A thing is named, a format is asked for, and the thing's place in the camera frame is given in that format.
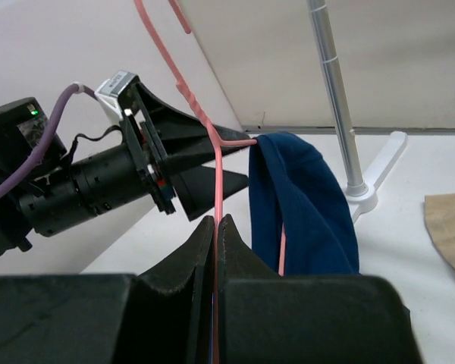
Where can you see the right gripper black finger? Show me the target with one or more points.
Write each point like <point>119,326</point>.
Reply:
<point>265,318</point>
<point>160,316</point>

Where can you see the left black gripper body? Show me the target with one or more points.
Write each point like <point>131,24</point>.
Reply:
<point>154,180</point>

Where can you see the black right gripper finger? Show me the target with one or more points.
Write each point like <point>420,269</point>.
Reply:
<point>176,141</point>
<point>195,188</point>

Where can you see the pink wire hanger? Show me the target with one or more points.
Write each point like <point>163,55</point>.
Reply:
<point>216,141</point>

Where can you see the blue t shirt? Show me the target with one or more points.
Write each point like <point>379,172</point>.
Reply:
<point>299,214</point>

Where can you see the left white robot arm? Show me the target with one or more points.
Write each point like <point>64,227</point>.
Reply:
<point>58,193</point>

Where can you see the beige t shirt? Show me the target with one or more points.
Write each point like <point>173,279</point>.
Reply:
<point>439,216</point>

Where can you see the white metal clothes rack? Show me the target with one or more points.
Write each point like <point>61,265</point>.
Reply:
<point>362,186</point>

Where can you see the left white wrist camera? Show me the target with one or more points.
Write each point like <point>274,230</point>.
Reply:
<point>116,95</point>

